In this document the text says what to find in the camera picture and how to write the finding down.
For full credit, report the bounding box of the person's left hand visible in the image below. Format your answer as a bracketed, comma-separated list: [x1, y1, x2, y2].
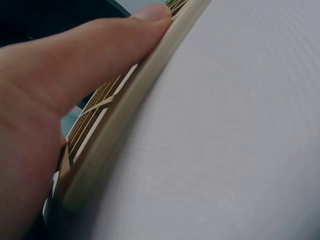
[0, 4, 173, 240]

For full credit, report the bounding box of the wooden slatted frame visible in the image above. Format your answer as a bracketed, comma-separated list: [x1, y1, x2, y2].
[51, 0, 213, 213]

